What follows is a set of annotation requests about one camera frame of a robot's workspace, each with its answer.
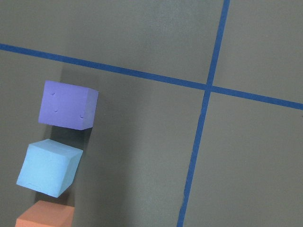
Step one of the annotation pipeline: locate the light blue foam block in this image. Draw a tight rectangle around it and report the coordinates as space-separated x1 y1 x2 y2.
17 139 83 198

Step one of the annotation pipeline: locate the purple foam block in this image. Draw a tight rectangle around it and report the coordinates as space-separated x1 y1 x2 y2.
38 80 98 130

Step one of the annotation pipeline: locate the orange foam block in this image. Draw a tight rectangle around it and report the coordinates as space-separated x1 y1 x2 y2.
15 201 75 227

